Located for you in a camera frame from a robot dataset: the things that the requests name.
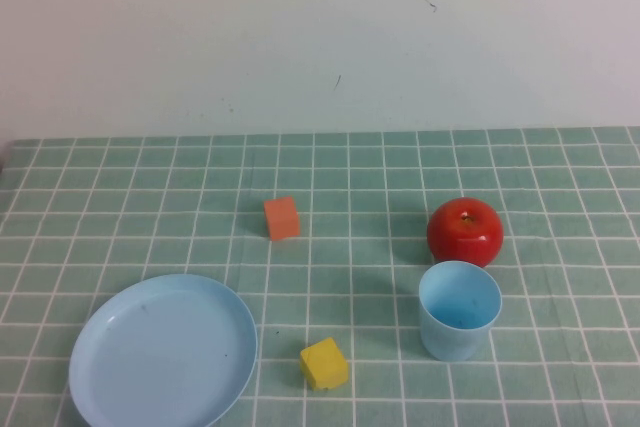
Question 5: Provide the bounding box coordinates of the green white grid tablecloth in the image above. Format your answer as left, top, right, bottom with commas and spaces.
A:
0, 127, 640, 427

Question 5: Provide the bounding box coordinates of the yellow foam cube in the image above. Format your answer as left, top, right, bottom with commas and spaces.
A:
299, 336, 349, 392

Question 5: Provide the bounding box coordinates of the light blue plastic plate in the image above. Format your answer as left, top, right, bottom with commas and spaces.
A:
68, 273, 259, 427

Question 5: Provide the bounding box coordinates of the light blue plastic cup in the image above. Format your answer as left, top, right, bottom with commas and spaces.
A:
418, 260, 503, 363

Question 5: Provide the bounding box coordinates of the orange foam cube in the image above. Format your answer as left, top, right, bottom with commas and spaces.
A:
263, 195, 302, 242

